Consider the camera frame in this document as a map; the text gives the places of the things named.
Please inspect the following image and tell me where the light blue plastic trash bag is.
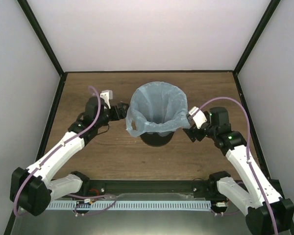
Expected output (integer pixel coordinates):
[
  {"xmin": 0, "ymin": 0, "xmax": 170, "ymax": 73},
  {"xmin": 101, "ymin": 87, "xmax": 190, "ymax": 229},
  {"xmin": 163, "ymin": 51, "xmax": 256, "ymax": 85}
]
[{"xmin": 125, "ymin": 81, "xmax": 190, "ymax": 137}]

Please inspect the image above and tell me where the purple cable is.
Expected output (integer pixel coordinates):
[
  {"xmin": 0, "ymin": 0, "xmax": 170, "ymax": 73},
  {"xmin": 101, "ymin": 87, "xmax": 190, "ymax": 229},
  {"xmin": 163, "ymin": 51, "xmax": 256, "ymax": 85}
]
[
  {"xmin": 198, "ymin": 96, "xmax": 279, "ymax": 235},
  {"xmin": 13, "ymin": 85, "xmax": 117, "ymax": 217}
]

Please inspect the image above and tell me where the black frame post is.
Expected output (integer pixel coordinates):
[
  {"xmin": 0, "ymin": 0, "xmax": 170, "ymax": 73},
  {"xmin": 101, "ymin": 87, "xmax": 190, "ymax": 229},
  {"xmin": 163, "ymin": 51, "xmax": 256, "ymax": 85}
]
[
  {"xmin": 16, "ymin": 0, "xmax": 65, "ymax": 74},
  {"xmin": 234, "ymin": 0, "xmax": 282, "ymax": 74}
]

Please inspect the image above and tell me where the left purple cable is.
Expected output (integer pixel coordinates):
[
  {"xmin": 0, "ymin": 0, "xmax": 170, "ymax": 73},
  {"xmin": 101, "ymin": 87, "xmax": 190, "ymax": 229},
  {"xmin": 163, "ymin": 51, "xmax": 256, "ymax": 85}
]
[{"xmin": 13, "ymin": 85, "xmax": 117, "ymax": 217}]

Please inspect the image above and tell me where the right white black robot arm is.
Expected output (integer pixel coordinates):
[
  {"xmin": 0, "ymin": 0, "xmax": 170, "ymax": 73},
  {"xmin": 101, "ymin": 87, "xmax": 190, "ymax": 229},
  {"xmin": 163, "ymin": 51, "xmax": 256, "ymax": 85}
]
[{"xmin": 184, "ymin": 106, "xmax": 294, "ymax": 235}]

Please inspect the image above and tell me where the black mesh trash bin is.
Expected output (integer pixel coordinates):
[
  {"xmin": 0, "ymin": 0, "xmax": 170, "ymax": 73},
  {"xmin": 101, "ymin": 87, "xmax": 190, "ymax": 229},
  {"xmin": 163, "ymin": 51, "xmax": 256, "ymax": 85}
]
[{"xmin": 140, "ymin": 132, "xmax": 174, "ymax": 147}]

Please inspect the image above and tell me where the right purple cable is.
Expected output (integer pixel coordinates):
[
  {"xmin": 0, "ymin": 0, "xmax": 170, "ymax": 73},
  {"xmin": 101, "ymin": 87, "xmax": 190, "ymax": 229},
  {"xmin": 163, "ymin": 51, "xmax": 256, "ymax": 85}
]
[{"xmin": 198, "ymin": 96, "xmax": 279, "ymax": 235}]

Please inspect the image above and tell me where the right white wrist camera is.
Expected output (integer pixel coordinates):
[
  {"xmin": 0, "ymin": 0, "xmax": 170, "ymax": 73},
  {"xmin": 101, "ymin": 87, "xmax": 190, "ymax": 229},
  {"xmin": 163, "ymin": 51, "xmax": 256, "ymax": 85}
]
[{"xmin": 187, "ymin": 106, "xmax": 207, "ymax": 129}]

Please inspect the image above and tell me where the left black frame post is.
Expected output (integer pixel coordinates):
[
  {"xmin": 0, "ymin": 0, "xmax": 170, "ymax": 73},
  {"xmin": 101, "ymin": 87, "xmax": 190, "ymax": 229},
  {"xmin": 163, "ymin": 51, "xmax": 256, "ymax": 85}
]
[{"xmin": 16, "ymin": 0, "xmax": 65, "ymax": 74}]

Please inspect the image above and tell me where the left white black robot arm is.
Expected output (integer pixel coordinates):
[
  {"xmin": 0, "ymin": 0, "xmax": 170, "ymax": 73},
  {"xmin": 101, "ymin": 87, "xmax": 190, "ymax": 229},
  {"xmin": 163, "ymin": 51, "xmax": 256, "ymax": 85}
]
[{"xmin": 10, "ymin": 96, "xmax": 129, "ymax": 217}]

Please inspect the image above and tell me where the light blue slotted cable duct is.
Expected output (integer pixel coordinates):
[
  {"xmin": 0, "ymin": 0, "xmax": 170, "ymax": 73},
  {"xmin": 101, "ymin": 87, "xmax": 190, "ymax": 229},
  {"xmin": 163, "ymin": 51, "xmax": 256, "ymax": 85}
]
[{"xmin": 47, "ymin": 200, "xmax": 211, "ymax": 211}]

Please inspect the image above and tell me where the right black frame post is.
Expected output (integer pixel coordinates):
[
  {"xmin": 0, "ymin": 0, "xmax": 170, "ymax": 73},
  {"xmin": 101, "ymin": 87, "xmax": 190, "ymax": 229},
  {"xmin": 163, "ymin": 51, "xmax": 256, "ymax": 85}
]
[{"xmin": 234, "ymin": 0, "xmax": 282, "ymax": 74}]

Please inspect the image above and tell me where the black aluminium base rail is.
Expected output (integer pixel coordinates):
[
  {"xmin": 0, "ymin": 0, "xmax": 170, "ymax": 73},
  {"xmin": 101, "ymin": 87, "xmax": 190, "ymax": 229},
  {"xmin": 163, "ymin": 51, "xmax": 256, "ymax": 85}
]
[{"xmin": 49, "ymin": 179, "xmax": 280, "ymax": 199}]

